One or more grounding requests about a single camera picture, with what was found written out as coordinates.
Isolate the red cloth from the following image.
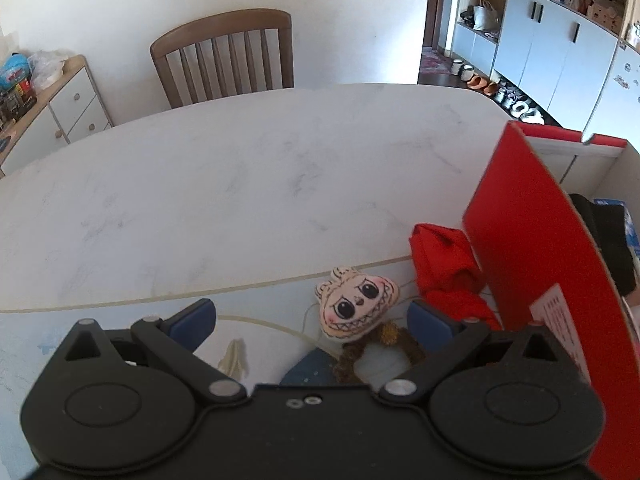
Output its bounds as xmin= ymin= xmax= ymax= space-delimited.
xmin=409 ymin=223 xmax=502 ymax=330

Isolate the monster face plush doll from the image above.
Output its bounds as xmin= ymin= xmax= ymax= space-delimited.
xmin=314 ymin=266 xmax=425 ymax=385

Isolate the red and white cardboard box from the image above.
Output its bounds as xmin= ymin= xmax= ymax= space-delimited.
xmin=463 ymin=122 xmax=639 ymax=479

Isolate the black cloth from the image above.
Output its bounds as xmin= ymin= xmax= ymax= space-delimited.
xmin=570 ymin=193 xmax=637 ymax=297

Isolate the white drawer sideboard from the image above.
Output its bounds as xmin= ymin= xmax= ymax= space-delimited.
xmin=1 ymin=55 xmax=114 ymax=177

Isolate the red patterned rug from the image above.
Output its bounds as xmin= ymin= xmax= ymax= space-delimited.
xmin=418 ymin=48 xmax=454 ymax=87

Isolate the wooden chair behind table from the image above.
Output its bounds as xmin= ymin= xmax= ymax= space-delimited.
xmin=150 ymin=9 xmax=294 ymax=108

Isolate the white tall cabinet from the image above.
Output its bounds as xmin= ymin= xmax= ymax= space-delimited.
xmin=452 ymin=0 xmax=639 ymax=143

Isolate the white plastic bag on sideboard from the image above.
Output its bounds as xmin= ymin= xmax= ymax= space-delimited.
xmin=27 ymin=51 xmax=72 ymax=94

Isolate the white handbag on shelf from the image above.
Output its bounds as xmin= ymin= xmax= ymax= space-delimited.
xmin=473 ymin=0 xmax=500 ymax=32

